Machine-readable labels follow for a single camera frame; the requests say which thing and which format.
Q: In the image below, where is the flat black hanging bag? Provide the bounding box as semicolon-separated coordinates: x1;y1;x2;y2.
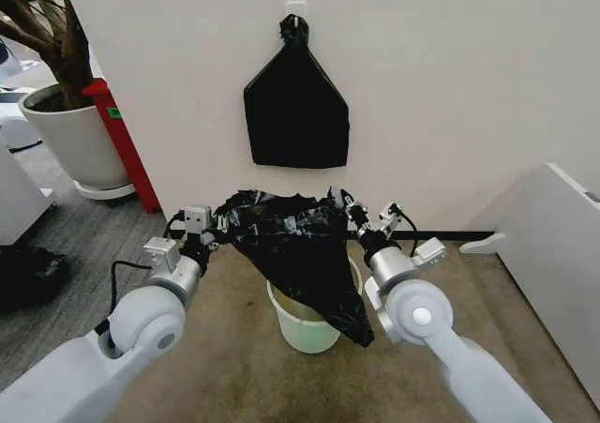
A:
243;13;353;171

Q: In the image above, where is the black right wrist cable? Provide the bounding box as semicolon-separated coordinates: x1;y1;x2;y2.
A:
397;213;419;258

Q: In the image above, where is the red floor stand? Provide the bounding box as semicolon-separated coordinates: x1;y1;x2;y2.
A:
80;78;163;215

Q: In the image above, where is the black baseboard strip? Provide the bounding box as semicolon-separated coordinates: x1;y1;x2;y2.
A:
344;229;496;242

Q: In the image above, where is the pale white trash bin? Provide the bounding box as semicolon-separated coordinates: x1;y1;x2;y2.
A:
265;252;365;355

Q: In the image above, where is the black bag on floor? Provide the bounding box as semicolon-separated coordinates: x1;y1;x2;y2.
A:
0;246;72;312

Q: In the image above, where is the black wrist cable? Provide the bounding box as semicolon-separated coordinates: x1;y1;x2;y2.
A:
162;212;187;242
397;213;419;258

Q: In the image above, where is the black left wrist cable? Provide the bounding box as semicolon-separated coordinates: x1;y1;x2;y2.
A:
162;212;187;242

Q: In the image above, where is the white round plant pot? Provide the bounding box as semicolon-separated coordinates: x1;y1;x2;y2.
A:
18;83;131;190

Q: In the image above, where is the white pot saucer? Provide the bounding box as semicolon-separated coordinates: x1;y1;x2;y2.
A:
74;178;137;204

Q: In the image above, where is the white low cabinet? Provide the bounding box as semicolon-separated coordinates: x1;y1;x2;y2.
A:
493;161;600;403

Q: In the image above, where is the potted tree plant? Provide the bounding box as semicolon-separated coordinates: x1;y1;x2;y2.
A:
0;0;94;111

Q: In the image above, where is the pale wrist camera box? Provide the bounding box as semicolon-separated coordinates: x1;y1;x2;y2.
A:
182;204;211;233
378;201;405;231

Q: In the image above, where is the white wall hook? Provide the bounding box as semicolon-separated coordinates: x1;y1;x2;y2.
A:
283;1;308;26

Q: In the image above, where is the white boxy furniture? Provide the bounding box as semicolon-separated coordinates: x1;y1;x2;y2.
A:
0;136;58;247

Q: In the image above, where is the black garbage bag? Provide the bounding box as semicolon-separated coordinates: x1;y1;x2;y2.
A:
210;186;376;348

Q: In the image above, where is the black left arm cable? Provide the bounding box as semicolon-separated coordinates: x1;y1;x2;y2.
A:
93;260;154;352

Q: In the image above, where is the white partition foot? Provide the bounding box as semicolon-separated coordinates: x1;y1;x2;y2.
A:
458;231;510;256

